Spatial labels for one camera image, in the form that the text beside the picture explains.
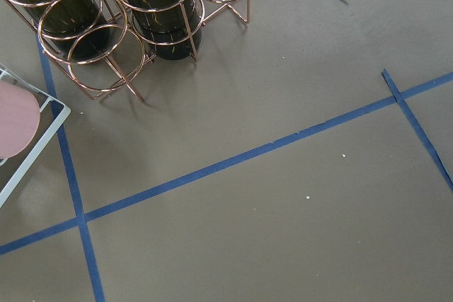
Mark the pink cup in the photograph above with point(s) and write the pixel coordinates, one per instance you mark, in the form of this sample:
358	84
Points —
20	118

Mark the copper wire bottle rack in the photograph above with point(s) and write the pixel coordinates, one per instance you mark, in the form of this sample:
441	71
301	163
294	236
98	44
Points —
127	52

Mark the dark green wine bottle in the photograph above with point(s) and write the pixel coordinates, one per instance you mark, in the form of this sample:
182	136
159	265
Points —
171	27

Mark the white wire rack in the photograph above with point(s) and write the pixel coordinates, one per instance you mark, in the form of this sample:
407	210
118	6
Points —
53	113

